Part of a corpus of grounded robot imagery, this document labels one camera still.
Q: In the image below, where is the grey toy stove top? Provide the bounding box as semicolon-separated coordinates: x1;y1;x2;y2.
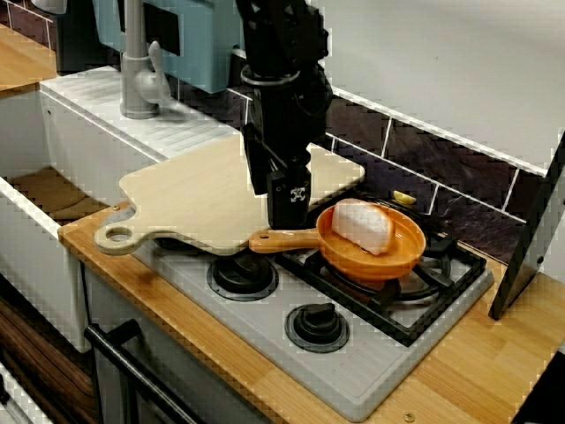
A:
112;185;495;423

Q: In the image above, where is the wooden cutting board with handle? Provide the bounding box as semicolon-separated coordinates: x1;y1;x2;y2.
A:
93;132;366;256

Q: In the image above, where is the white toy sink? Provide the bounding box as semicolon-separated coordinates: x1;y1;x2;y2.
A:
0;65;248;354

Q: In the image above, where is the white toy oven door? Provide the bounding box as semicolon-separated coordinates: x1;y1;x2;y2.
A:
83;264;248;424

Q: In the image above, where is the black stove knob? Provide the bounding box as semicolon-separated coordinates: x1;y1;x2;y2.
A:
284;302;351;354
207;254;280;303

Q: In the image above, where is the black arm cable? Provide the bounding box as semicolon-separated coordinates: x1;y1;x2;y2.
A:
293;65;335;118

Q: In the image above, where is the black burner grate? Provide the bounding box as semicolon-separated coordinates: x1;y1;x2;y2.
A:
275;187;488;348

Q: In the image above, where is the white rounded object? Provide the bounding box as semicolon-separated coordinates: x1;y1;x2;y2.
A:
33;0;68;14

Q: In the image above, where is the orange toy frying pan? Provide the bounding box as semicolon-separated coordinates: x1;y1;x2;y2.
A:
247;201;428;284

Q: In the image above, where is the salmon sushi toy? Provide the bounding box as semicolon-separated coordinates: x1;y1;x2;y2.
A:
330;197;397;258

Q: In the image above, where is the black oven door handle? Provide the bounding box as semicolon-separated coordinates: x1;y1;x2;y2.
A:
83;319;200;424

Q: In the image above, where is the grey toy faucet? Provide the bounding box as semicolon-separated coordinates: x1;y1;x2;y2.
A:
119;0;174;120

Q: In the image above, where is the teal plastic box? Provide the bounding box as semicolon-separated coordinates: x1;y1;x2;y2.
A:
92;0;248;95

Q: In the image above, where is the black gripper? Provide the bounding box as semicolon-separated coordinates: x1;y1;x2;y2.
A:
240;69;335;231

